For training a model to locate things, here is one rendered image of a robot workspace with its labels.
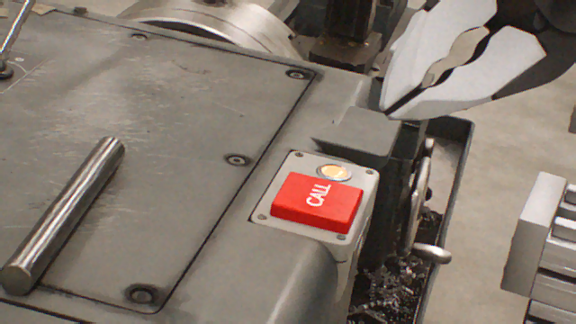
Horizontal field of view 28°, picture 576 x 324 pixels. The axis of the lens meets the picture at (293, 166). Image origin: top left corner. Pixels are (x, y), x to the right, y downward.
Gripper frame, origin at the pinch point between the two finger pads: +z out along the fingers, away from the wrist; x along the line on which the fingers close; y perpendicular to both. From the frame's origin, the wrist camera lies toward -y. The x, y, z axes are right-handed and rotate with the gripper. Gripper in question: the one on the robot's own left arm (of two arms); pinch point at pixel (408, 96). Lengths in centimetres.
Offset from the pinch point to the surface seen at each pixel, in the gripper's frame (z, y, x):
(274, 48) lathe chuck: -16, 68, 2
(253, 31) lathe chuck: -15, 68, 5
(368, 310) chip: -21, 140, -49
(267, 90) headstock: -6.4, 46.5, 1.0
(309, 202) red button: 1.8, 25.7, -5.6
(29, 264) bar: 20.2, 16.5, 4.7
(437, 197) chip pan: -56, 179, -52
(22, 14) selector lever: 7, 46, 20
